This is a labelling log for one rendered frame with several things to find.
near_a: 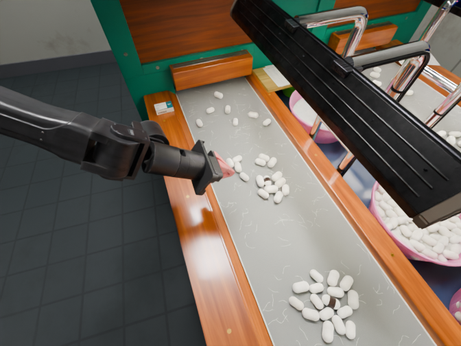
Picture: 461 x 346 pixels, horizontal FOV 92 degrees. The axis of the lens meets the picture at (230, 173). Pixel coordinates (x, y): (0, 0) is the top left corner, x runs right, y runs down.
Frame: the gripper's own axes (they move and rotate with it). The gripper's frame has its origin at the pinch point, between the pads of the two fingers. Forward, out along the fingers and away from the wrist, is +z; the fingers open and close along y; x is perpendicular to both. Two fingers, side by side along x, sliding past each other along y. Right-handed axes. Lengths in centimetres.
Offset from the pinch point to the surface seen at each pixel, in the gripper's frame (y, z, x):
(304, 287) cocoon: -26.2, 12.7, 4.2
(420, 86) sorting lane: 22, 78, -47
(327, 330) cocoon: -34.4, 13.1, 4.1
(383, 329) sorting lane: -38.4, 23.3, -1.5
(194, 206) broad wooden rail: 0.1, -1.4, 14.3
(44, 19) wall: 238, -44, 85
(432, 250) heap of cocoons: -30, 42, -15
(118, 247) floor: 31, 9, 103
